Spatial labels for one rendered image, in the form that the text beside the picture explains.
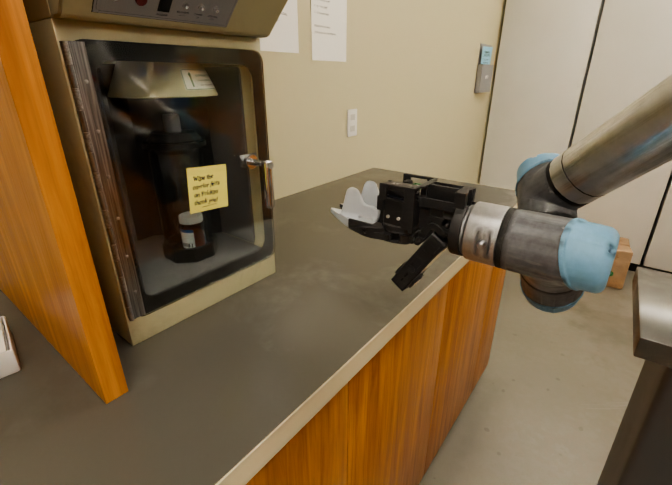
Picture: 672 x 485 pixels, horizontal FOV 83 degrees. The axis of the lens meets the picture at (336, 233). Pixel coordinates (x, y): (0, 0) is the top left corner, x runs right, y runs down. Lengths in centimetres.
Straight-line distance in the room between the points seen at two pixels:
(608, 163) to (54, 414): 75
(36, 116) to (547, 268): 55
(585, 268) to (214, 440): 46
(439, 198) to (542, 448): 149
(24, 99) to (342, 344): 51
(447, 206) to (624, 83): 286
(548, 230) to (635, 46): 289
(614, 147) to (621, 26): 281
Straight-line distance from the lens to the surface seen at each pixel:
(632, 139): 52
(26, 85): 50
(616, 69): 331
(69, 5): 58
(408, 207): 50
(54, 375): 73
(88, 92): 60
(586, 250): 46
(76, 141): 62
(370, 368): 78
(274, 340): 67
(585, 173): 56
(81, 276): 54
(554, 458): 188
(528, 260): 47
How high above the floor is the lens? 135
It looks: 22 degrees down
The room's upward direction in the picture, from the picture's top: straight up
